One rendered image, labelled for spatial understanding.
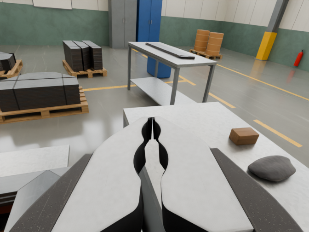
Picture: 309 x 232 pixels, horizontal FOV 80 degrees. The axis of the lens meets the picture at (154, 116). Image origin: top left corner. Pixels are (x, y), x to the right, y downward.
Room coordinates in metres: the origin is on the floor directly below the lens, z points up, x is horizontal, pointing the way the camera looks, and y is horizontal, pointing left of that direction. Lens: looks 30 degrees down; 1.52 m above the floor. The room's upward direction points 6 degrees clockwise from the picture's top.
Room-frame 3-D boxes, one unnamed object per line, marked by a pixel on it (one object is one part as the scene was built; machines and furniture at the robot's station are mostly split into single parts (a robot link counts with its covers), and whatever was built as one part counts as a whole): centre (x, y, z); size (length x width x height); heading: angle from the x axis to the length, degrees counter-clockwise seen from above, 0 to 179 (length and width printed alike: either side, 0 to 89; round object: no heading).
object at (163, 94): (3.21, -0.09, 0.49); 1.60 x 0.70 x 0.99; 33
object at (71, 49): (4.66, 1.93, 0.32); 1.20 x 0.80 x 0.65; 35
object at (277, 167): (0.51, -0.45, 1.06); 0.20 x 0.10 x 0.03; 116
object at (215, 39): (8.28, -1.89, 0.47); 1.32 x 0.80 x 0.95; 29
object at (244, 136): (0.68, -0.40, 1.07); 0.10 x 0.06 x 0.05; 107
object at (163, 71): (4.93, 0.01, 0.29); 0.61 x 0.43 x 0.57; 28
